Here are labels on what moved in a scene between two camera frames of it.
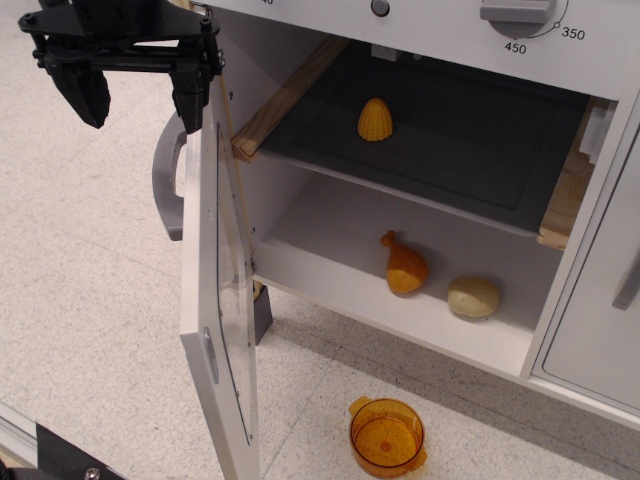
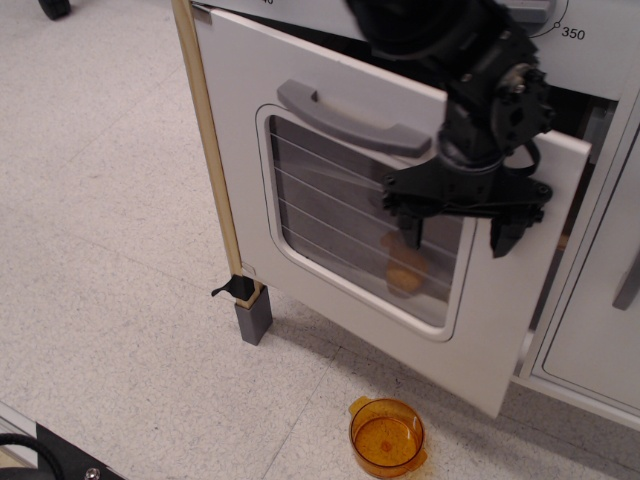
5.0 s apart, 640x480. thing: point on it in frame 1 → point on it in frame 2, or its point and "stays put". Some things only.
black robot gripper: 124,35 → 498,107
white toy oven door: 218,332 → 310,139
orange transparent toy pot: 386,436 stays put
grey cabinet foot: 262,314 stays put
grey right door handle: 629,285 stays put
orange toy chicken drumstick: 407,269 stays put
